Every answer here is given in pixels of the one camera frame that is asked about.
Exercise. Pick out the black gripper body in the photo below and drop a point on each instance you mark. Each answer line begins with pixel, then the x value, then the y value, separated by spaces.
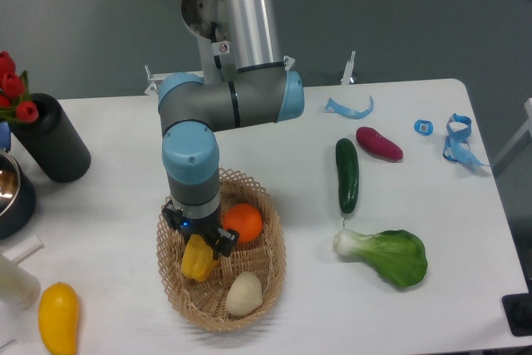
pixel 201 226

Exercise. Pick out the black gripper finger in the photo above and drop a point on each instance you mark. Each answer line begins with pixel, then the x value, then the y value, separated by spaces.
pixel 222 241
pixel 172 216

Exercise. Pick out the yellow bell pepper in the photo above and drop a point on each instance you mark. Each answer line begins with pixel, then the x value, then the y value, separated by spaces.
pixel 198 259

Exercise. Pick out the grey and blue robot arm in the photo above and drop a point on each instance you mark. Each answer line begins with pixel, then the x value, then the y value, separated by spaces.
pixel 245 81

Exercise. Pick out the woven wicker basket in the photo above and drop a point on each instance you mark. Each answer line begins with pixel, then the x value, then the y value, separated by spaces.
pixel 203 304

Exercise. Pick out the orange fruit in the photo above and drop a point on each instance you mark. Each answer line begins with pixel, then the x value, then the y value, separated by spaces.
pixel 245 219

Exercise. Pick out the black cylindrical vase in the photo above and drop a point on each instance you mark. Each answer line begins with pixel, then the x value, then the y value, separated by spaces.
pixel 53 141

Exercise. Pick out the white rectangular block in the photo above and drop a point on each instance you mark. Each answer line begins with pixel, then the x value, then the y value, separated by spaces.
pixel 23 249

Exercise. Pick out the green cucumber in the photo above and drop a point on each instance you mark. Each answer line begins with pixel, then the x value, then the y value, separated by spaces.
pixel 348 175

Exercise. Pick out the yellow mango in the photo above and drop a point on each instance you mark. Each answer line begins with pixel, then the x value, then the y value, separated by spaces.
pixel 58 318

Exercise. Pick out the dark metal bowl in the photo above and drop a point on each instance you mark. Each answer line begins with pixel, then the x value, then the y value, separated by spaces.
pixel 18 197

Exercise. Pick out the white plastic bottle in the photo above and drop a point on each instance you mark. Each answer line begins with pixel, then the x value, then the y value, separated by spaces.
pixel 19 288

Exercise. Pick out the curved blue tape strip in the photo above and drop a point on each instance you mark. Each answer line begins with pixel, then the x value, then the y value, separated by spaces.
pixel 344 111

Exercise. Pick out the green bok choy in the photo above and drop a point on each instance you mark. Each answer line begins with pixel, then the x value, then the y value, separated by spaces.
pixel 398 256

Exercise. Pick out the purple sweet potato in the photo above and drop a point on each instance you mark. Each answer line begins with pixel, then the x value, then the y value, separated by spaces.
pixel 377 145

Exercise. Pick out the blue object at left edge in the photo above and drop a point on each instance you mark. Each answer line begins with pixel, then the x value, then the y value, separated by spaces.
pixel 5 137

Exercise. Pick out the red tulip flowers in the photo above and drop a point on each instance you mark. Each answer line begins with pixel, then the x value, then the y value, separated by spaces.
pixel 17 105

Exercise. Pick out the blue tape roll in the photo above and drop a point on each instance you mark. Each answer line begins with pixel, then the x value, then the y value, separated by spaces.
pixel 423 127

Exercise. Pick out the crumpled blue tape strip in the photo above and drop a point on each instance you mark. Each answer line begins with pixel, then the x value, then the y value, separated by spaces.
pixel 456 144

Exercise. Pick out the black device at table edge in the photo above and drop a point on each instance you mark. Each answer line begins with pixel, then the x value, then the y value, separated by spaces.
pixel 518 313

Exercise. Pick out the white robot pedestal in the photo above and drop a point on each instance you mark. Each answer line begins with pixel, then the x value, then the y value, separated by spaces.
pixel 206 19

